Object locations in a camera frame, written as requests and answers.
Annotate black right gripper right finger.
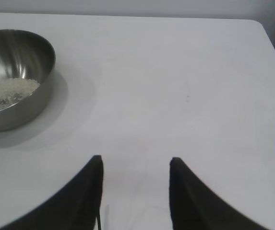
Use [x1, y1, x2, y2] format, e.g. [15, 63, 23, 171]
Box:
[169, 157, 270, 230]

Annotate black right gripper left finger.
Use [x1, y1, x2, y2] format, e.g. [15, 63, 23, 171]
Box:
[1, 155, 104, 230]

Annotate white rice grains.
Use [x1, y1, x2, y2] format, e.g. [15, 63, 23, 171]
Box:
[0, 78, 41, 115]

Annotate large stainless steel bowl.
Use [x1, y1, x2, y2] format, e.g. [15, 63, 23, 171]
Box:
[0, 29, 56, 132]

